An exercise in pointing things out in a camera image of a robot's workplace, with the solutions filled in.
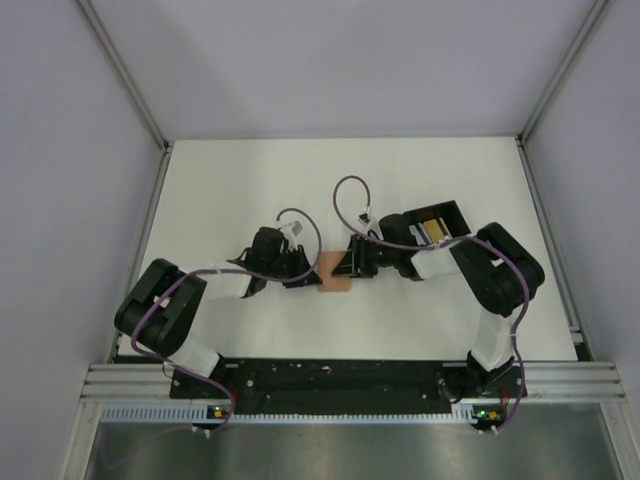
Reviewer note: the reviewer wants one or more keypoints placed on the grey slotted cable duct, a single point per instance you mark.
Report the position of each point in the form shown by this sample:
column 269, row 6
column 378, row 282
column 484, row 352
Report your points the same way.
column 203, row 414

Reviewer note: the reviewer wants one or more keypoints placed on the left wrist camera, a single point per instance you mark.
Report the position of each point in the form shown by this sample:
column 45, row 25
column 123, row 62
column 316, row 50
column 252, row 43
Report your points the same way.
column 290, row 230

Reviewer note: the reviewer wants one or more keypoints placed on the right aluminium frame post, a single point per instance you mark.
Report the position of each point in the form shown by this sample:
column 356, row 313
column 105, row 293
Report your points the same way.
column 589, row 26

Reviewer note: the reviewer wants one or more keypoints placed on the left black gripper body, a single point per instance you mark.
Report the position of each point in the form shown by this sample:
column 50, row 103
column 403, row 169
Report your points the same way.
column 285, row 265

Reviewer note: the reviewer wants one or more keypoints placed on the black plastic card box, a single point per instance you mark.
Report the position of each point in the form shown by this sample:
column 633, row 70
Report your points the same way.
column 446, row 212

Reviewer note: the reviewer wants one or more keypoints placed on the shiny metal sheet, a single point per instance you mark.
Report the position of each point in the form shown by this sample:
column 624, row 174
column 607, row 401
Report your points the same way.
column 543, row 442

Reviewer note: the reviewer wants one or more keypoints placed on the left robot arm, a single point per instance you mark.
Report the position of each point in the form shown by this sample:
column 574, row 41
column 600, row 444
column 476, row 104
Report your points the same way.
column 159, row 311

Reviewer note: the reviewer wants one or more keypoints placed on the aluminium frame post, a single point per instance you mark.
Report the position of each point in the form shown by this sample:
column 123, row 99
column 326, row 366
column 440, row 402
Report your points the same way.
column 122, row 73
column 589, row 26

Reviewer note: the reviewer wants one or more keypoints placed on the aluminium front rail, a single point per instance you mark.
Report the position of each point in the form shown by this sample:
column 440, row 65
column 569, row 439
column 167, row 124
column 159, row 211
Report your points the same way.
column 546, row 382

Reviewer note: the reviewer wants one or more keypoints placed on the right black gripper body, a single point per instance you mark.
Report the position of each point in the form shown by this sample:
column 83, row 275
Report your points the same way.
column 375, row 256

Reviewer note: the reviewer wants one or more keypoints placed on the left aluminium frame post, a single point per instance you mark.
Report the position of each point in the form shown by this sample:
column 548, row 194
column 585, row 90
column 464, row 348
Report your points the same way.
column 122, row 73

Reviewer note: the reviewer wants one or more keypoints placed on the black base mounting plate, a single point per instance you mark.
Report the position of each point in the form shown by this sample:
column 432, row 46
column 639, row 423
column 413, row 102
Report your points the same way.
column 349, row 387

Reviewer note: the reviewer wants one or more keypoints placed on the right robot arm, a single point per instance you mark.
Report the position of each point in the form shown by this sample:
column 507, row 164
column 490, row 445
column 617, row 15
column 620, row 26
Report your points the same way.
column 500, row 273

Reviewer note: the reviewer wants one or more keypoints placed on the gold credit card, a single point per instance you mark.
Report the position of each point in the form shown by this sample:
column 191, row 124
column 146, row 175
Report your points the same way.
column 435, row 230

